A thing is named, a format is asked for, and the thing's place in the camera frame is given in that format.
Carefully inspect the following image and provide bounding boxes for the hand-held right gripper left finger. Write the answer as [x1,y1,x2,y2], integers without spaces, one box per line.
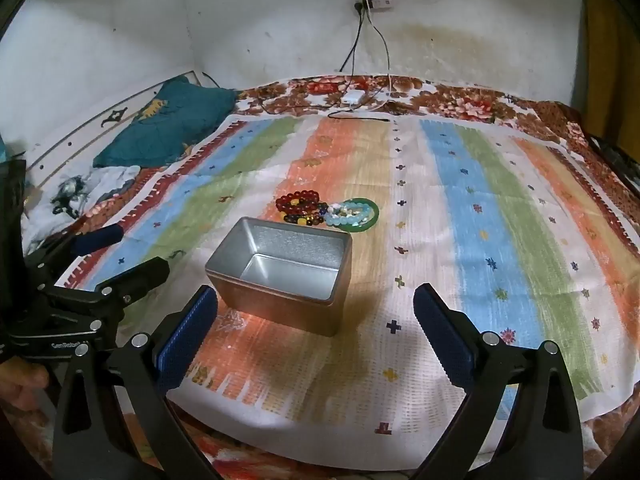
[50,284,221,480]

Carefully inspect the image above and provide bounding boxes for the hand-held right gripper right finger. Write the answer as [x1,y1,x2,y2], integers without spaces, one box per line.
[412,282,586,480]

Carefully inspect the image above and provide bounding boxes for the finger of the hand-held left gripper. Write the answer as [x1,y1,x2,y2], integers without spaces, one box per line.
[22,223,126,281]
[40,256,172,311]

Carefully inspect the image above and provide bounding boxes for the brown cardboard box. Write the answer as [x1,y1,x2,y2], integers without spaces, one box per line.
[205,216,353,337]

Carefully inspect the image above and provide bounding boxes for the green jade bangle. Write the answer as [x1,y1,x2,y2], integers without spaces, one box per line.
[327,196,381,232]

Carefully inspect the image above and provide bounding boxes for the red bead bracelet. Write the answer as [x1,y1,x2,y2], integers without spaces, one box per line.
[275,189,321,216]

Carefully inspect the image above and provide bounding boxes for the pale blue bead bracelet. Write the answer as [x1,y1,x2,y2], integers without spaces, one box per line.
[325,200,373,229]

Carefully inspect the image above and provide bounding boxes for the dark and yellow bead bracelet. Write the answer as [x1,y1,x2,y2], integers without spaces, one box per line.
[282,211,329,227]

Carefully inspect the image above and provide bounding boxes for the person's left hand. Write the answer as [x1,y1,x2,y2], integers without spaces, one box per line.
[0,362,51,411]

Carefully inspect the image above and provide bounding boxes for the white printed cloth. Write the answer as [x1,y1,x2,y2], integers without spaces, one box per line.
[22,164,143,256]

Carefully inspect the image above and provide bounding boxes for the striped printed mat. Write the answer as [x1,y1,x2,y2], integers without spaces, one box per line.
[55,112,640,453]

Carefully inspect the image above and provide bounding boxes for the white decorated headboard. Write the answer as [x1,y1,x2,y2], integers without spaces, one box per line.
[0,70,201,196]

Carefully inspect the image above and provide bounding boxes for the teal pillow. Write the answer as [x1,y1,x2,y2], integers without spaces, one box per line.
[92,76,238,168]

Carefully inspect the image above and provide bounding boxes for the dark object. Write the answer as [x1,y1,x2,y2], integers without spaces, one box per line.
[585,132,640,201]

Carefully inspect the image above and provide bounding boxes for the yellow cloth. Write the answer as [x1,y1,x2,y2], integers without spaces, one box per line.
[582,0,640,136]

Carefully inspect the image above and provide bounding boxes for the white charging cable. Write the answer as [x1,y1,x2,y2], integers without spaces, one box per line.
[362,0,396,111]

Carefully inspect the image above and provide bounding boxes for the black hanging cable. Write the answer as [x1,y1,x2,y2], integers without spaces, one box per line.
[339,7,365,73]

